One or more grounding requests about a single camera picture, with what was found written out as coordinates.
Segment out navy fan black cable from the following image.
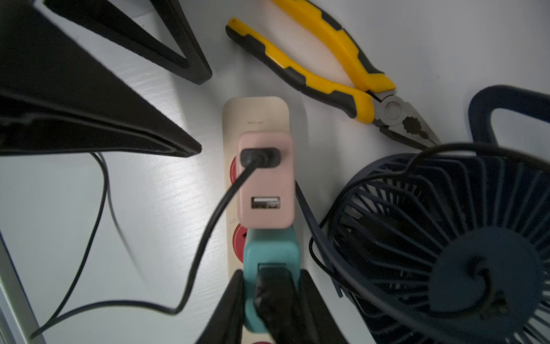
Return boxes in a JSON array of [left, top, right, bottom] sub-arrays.
[[253, 141, 550, 344]]

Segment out white fan black cable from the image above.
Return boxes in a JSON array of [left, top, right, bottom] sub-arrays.
[[29, 148, 282, 340]]

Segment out aluminium rail frame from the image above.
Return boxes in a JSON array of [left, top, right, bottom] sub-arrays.
[[0, 237, 46, 344]]

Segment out teal USB power adapter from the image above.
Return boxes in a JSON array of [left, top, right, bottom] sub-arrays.
[[243, 226, 301, 333]]

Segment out beige red power strip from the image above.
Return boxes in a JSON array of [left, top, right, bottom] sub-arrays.
[[222, 97, 301, 343]]

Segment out navy desk fan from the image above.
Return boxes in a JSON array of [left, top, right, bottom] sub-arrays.
[[296, 85, 550, 344]]

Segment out pink USB power adapter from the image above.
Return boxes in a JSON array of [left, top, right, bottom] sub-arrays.
[[236, 131, 295, 229]]

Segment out yellow black pliers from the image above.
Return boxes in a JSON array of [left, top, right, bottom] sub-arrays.
[[226, 1, 441, 150]]

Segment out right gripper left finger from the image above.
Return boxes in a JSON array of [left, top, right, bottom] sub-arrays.
[[196, 269, 245, 344]]

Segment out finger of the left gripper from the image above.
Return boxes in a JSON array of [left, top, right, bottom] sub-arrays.
[[1, 1, 201, 157], [44, 0, 213, 85]]

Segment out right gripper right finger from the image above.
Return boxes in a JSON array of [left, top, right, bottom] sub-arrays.
[[298, 269, 347, 344]]

